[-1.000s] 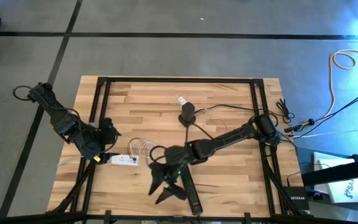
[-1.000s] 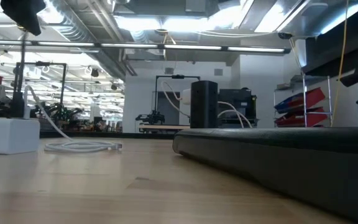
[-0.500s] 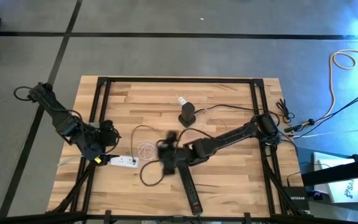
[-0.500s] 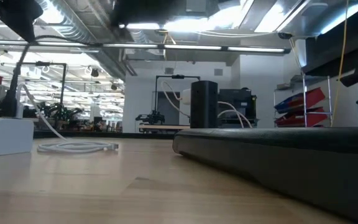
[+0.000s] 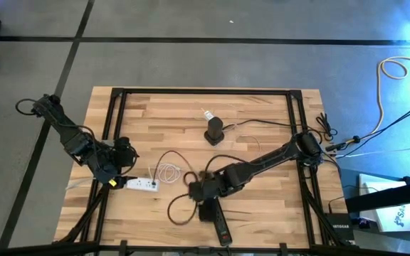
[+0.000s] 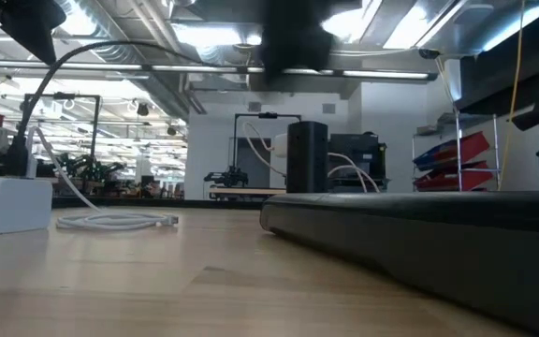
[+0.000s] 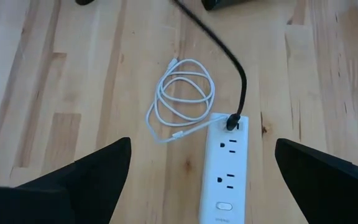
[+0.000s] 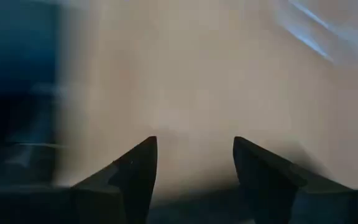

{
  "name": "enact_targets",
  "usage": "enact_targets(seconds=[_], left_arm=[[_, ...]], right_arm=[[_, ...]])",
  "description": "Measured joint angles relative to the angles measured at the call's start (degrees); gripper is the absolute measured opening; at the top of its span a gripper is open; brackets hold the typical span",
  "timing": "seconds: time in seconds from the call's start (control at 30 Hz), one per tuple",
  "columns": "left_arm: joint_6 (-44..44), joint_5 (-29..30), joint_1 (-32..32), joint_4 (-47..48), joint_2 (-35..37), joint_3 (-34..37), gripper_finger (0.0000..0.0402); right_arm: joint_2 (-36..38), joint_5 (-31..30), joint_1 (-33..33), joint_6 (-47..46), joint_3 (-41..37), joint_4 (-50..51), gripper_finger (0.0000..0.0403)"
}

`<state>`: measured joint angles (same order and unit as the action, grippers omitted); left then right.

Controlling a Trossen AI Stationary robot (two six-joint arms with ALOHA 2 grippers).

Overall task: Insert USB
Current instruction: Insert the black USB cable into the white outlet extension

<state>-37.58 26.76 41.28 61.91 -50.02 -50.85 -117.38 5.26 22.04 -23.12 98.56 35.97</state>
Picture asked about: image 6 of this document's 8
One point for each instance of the red plastic storage bin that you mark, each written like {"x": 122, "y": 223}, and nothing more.
{"x": 470, "y": 178}
{"x": 461, "y": 150}

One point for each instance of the black monitor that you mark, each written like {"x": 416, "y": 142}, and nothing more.
{"x": 358, "y": 147}

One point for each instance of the metal shelf rack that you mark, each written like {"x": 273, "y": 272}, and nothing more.
{"x": 458, "y": 140}

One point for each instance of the black metal beam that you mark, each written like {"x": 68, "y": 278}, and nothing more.
{"x": 508, "y": 61}

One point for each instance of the black rig frame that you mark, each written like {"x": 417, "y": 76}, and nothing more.
{"x": 251, "y": 115}
{"x": 95, "y": 131}

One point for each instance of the black background robot arm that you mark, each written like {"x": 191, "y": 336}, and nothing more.
{"x": 227, "y": 178}

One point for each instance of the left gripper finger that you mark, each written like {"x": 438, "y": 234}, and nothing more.
{"x": 33, "y": 23}

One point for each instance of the long black power strip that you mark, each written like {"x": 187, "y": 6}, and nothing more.
{"x": 438, "y": 234}

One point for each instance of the black tower power strip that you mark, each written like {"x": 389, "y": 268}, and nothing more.
{"x": 307, "y": 156}

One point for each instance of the white USB charger cube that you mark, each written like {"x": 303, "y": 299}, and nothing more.
{"x": 281, "y": 145}

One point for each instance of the ceiling light strip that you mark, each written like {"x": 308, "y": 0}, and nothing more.
{"x": 382, "y": 74}

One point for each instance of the silver ceiling duct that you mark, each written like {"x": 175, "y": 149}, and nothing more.
{"x": 461, "y": 23}

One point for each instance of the white power strip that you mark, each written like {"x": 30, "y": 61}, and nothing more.
{"x": 7, "y": 203}

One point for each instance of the wooden background table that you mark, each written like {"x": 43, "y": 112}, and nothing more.
{"x": 246, "y": 191}

